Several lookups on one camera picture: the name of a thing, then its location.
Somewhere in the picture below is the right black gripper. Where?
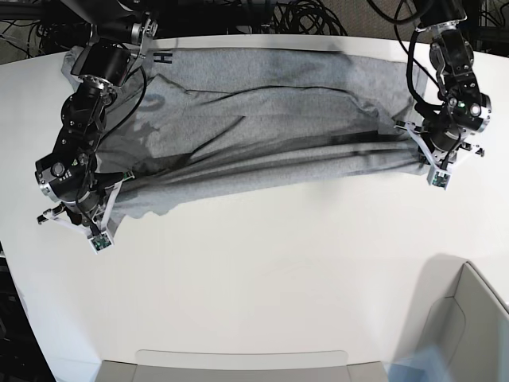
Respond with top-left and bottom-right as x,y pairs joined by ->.
64,174 -> 119,227

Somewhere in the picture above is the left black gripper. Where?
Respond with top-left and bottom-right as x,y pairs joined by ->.
421,119 -> 471,162

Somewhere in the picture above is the grey T-shirt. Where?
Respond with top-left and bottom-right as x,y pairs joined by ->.
61,46 -> 429,238

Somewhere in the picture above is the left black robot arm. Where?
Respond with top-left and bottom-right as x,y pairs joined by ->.
406,1 -> 492,169

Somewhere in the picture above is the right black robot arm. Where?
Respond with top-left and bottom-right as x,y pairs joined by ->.
35,1 -> 165,233

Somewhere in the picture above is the grey tray at front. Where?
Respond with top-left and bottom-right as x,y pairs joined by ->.
95,349 -> 388,381

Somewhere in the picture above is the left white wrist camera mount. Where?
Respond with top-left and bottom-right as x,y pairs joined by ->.
394,121 -> 485,190

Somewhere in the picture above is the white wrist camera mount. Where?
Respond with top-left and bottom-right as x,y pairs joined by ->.
36,171 -> 134,253
394,121 -> 485,190

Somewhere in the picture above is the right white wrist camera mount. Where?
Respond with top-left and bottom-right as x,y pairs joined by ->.
36,171 -> 134,253

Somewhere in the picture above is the coiled black cable bundle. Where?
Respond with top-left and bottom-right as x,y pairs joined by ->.
246,0 -> 351,39

